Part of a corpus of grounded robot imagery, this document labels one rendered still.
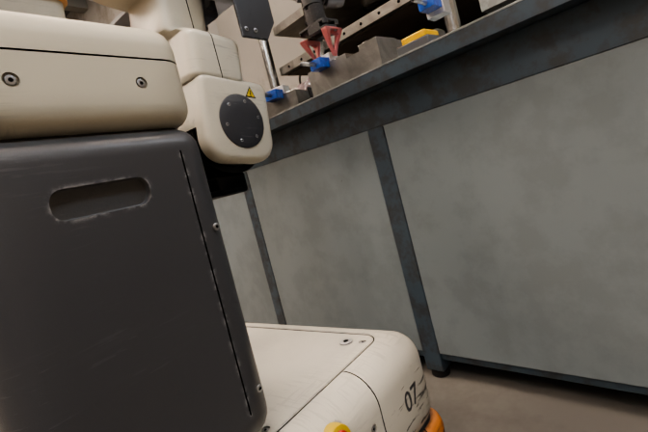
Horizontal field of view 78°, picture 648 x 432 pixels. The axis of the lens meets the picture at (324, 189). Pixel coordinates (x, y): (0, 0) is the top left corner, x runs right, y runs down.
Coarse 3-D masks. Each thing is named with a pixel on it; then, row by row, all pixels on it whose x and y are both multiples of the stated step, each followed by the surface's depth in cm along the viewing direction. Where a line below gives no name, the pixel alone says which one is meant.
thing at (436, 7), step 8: (416, 0) 95; (424, 0) 98; (432, 0) 97; (440, 0) 100; (448, 0) 102; (424, 8) 99; (432, 8) 100; (440, 8) 100; (448, 8) 101; (432, 16) 102; (440, 16) 103
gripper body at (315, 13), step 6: (312, 6) 111; (318, 6) 112; (306, 12) 113; (312, 12) 112; (318, 12) 112; (324, 12) 113; (306, 18) 114; (312, 18) 112; (318, 18) 112; (324, 18) 109; (330, 18) 111; (312, 24) 111; (306, 30) 114; (300, 36) 116
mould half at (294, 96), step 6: (294, 90) 118; (300, 90) 121; (288, 96) 120; (294, 96) 119; (300, 96) 120; (306, 96) 123; (270, 102) 123; (276, 102) 122; (282, 102) 121; (288, 102) 120; (294, 102) 119; (300, 102) 119; (270, 108) 123; (276, 108) 122; (282, 108) 121; (288, 108) 120; (270, 114) 124; (276, 114) 123
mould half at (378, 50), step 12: (360, 48) 104; (372, 48) 101; (384, 48) 102; (396, 48) 106; (336, 60) 110; (348, 60) 107; (360, 60) 104; (372, 60) 102; (384, 60) 101; (312, 72) 117; (324, 72) 114; (336, 72) 111; (348, 72) 108; (360, 72) 105; (312, 84) 118; (324, 84) 115; (336, 84) 112
